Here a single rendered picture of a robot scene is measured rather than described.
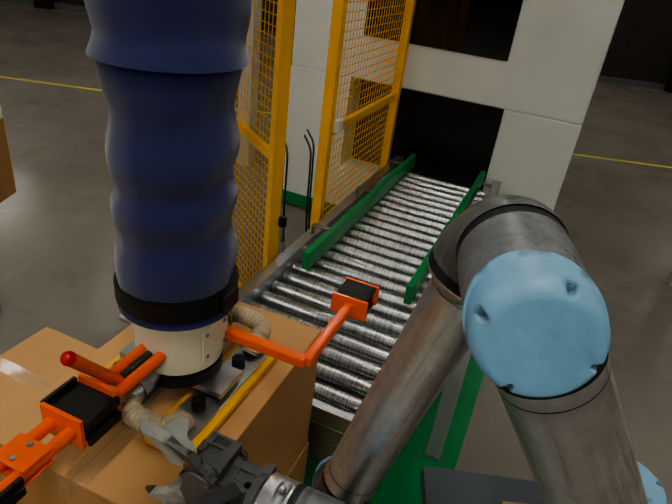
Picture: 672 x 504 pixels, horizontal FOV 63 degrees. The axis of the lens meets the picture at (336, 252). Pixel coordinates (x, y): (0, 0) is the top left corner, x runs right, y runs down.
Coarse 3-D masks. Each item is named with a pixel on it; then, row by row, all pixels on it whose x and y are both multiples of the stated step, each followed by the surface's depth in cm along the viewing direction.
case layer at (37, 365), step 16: (32, 336) 181; (48, 336) 182; (64, 336) 182; (16, 352) 173; (32, 352) 174; (48, 352) 175; (80, 352) 177; (0, 368) 167; (16, 368) 168; (32, 368) 168; (48, 368) 169; (64, 368) 170; (0, 384) 161; (16, 384) 162; (32, 384) 163; (48, 384) 163; (0, 400) 156; (16, 400) 157; (0, 416) 151; (304, 448) 154; (304, 464) 158
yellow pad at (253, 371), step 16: (240, 352) 122; (240, 368) 116; (256, 368) 118; (240, 384) 113; (192, 400) 104; (208, 400) 108; (224, 400) 109; (240, 400) 111; (208, 416) 104; (224, 416) 106; (192, 432) 101; (208, 432) 102
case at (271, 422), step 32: (288, 320) 138; (96, 352) 120; (224, 352) 125; (256, 384) 117; (288, 384) 124; (32, 416) 103; (160, 416) 107; (256, 416) 110; (288, 416) 131; (64, 448) 98; (96, 448) 99; (128, 448) 99; (256, 448) 116; (288, 448) 139; (0, 480) 104; (64, 480) 93; (96, 480) 93; (128, 480) 94; (160, 480) 94
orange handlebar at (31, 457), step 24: (240, 336) 108; (120, 360) 99; (288, 360) 105; (312, 360) 105; (120, 384) 93; (48, 432) 85; (72, 432) 84; (0, 456) 78; (24, 456) 79; (48, 456) 80; (24, 480) 77
